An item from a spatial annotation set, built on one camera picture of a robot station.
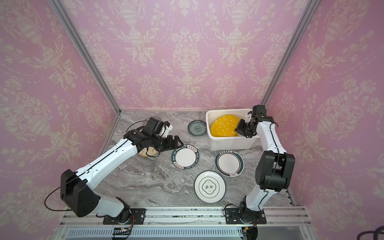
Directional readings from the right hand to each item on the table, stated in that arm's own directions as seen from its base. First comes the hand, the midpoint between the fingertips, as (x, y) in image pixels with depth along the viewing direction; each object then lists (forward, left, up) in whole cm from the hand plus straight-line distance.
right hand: (237, 128), depth 89 cm
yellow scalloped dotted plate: (+5, +6, -3) cm, 9 cm away
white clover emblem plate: (-28, +18, -16) cm, 37 cm away
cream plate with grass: (-18, +46, +8) cm, 50 cm away
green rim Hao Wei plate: (-9, +32, -16) cm, 37 cm away
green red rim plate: (-14, +5, -16) cm, 22 cm away
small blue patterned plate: (+15, +23, -15) cm, 31 cm away
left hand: (-13, +34, +4) cm, 37 cm away
